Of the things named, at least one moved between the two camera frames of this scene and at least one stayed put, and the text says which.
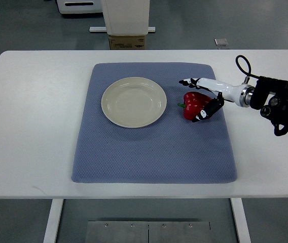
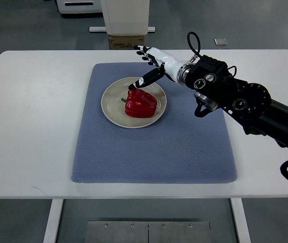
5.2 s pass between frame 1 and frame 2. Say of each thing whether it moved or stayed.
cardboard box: stayed
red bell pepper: moved
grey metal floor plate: stayed
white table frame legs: stayed
